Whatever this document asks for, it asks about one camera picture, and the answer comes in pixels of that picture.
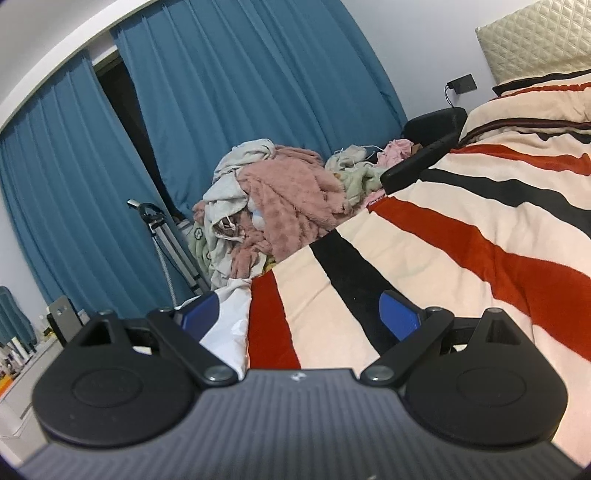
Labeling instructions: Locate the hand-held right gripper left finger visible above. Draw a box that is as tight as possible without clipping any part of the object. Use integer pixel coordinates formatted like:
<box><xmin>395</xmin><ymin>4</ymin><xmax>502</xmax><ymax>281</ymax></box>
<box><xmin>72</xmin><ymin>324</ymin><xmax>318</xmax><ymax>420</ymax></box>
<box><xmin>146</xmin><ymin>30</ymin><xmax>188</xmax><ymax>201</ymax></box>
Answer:
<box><xmin>66</xmin><ymin>292</ymin><xmax>240</xmax><ymax>387</ymax></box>

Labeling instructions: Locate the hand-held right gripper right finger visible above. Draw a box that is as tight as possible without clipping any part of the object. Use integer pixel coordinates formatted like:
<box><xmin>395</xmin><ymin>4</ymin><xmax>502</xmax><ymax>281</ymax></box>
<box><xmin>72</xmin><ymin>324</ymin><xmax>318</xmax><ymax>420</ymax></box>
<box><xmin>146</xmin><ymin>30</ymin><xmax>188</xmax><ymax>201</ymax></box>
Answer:
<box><xmin>359</xmin><ymin>291</ymin><xmax>525</xmax><ymax>388</ymax></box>

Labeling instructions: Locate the pile of pink white clothes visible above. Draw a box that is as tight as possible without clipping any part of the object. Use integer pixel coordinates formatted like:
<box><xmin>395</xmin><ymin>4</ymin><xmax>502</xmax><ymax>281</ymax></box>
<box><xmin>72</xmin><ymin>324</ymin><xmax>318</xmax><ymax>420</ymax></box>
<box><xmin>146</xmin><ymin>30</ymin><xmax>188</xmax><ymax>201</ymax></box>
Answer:
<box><xmin>191</xmin><ymin>147</ymin><xmax>354</xmax><ymax>278</ymax></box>

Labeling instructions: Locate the white cloth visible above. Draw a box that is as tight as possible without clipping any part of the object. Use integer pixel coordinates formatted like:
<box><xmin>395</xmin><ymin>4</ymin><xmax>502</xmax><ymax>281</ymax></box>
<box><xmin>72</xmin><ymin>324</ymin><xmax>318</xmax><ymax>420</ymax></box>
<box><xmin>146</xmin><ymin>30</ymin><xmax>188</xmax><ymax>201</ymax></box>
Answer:
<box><xmin>178</xmin><ymin>277</ymin><xmax>252</xmax><ymax>377</ymax></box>

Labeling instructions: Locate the metal tripod stand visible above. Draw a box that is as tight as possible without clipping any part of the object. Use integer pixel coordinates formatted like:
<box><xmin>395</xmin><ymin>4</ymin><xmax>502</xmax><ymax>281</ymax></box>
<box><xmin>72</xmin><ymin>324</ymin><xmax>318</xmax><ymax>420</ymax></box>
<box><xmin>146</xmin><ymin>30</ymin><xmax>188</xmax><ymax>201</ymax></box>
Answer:
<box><xmin>127</xmin><ymin>198</ymin><xmax>211</xmax><ymax>305</ymax></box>

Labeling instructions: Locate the pale green patterned garment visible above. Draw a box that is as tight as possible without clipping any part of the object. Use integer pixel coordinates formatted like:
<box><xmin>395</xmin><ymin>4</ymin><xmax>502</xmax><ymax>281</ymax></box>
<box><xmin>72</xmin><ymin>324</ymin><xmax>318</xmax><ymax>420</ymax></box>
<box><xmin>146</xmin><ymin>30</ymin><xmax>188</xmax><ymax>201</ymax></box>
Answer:
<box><xmin>187</xmin><ymin>222</ymin><xmax>236</xmax><ymax>287</ymax></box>

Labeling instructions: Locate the striped fleece blanket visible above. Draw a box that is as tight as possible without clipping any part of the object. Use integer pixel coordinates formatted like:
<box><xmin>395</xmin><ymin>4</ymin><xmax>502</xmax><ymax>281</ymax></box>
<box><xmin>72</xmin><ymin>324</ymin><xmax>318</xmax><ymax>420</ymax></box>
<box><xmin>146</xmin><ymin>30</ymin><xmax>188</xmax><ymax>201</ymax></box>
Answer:
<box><xmin>247</xmin><ymin>69</ymin><xmax>591</xmax><ymax>467</ymax></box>

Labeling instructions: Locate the grey white garment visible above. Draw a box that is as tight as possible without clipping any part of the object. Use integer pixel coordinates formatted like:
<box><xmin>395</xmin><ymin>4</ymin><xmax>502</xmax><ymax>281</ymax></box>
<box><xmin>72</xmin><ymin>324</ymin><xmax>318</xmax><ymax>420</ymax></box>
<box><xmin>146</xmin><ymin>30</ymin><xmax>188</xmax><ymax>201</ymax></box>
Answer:
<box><xmin>202</xmin><ymin>138</ymin><xmax>278</xmax><ymax>241</ymax></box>

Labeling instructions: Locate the black box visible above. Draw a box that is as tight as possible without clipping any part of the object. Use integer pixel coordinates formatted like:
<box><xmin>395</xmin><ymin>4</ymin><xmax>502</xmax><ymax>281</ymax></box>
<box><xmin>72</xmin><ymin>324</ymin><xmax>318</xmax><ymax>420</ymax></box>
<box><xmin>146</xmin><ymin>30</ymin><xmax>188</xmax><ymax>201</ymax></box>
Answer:
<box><xmin>46</xmin><ymin>298</ymin><xmax>90</xmax><ymax>347</ymax></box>

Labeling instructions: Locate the light green garment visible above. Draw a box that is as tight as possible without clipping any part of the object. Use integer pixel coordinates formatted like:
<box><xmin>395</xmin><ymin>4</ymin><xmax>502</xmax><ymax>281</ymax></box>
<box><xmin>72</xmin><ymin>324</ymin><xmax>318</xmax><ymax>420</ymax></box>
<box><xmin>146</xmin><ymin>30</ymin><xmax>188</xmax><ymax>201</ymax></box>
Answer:
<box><xmin>325</xmin><ymin>145</ymin><xmax>389</xmax><ymax>208</ymax></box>

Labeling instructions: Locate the small pink cloth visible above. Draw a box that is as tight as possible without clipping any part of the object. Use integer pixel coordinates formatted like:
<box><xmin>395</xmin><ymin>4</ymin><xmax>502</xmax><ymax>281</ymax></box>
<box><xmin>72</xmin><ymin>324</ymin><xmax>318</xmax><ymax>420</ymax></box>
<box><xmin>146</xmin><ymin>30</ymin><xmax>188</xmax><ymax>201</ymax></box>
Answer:
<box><xmin>376</xmin><ymin>138</ymin><xmax>414</xmax><ymax>168</ymax></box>

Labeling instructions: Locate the blue curtain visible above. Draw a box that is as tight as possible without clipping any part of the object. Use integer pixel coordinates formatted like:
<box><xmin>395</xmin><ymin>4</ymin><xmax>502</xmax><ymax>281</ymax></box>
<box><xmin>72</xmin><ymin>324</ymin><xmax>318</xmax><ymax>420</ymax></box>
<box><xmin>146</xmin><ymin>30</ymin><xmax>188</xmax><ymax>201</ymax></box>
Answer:
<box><xmin>0</xmin><ymin>48</ymin><xmax>195</xmax><ymax>319</ymax></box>
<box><xmin>108</xmin><ymin>0</ymin><xmax>409</xmax><ymax>222</ymax></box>

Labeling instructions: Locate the white dresser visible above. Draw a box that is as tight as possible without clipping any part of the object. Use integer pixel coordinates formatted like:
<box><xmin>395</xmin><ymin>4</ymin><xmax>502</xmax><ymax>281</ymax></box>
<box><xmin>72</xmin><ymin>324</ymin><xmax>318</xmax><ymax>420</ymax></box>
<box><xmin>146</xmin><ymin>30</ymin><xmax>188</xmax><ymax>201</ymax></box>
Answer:
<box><xmin>0</xmin><ymin>342</ymin><xmax>61</xmax><ymax>439</ymax></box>

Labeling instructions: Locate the black chair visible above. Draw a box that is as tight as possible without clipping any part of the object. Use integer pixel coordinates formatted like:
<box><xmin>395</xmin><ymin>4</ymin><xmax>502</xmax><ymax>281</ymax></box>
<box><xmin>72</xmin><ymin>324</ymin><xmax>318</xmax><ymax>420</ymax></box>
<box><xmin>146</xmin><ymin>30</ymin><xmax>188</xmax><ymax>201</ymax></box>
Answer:
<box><xmin>381</xmin><ymin>107</ymin><xmax>468</xmax><ymax>195</ymax></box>

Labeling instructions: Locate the dark window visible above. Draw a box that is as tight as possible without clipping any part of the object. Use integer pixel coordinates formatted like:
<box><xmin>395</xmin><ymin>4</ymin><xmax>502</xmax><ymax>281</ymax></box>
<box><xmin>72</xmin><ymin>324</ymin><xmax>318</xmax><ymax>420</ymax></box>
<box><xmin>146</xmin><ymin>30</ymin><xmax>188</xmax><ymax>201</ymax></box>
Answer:
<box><xmin>95</xmin><ymin>60</ymin><xmax>185</xmax><ymax>220</ymax></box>

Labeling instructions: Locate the beige quilted headboard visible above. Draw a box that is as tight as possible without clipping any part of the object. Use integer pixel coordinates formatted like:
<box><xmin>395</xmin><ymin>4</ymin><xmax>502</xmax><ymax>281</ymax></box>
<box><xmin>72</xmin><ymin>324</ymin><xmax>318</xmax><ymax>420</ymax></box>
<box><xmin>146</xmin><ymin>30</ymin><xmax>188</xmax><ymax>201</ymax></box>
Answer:
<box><xmin>475</xmin><ymin>0</ymin><xmax>591</xmax><ymax>86</ymax></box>

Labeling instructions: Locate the black wall charger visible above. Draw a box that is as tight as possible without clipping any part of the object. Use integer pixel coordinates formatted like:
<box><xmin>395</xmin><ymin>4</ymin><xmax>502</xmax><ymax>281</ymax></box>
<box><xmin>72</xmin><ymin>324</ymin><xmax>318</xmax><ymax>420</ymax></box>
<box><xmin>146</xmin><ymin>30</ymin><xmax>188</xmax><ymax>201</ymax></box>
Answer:
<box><xmin>445</xmin><ymin>74</ymin><xmax>478</xmax><ymax>100</ymax></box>

